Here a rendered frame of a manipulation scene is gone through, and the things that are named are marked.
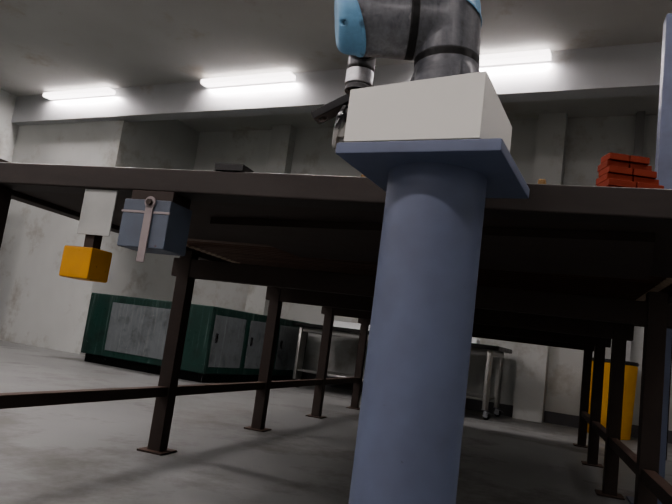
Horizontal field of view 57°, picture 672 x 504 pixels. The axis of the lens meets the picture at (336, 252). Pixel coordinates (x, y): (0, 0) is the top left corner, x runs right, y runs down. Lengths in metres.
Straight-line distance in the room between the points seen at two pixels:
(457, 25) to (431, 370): 0.58
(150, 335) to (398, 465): 5.69
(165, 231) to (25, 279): 7.73
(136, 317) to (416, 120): 5.90
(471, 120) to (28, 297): 8.43
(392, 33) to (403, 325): 0.51
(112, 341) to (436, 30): 6.09
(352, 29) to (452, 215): 0.37
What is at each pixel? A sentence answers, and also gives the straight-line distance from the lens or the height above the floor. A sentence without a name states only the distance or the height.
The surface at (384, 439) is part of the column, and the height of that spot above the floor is 0.41.
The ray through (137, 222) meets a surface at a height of 0.77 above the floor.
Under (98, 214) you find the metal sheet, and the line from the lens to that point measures 1.70.
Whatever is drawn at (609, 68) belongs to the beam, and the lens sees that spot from 6.10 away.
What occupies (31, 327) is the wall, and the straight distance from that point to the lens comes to 9.00.
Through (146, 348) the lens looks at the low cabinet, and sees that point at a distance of 6.60.
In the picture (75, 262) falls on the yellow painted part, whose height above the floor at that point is 0.66.
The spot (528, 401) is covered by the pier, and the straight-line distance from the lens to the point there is 7.02.
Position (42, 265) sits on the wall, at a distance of 9.03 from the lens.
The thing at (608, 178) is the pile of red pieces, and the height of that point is 1.21.
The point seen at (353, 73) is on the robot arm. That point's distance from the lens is 1.71.
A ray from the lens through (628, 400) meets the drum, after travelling 6.59.
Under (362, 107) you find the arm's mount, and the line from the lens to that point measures 1.04.
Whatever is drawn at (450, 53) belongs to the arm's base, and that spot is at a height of 1.05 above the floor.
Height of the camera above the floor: 0.55
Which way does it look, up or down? 8 degrees up
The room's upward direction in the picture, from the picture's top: 8 degrees clockwise
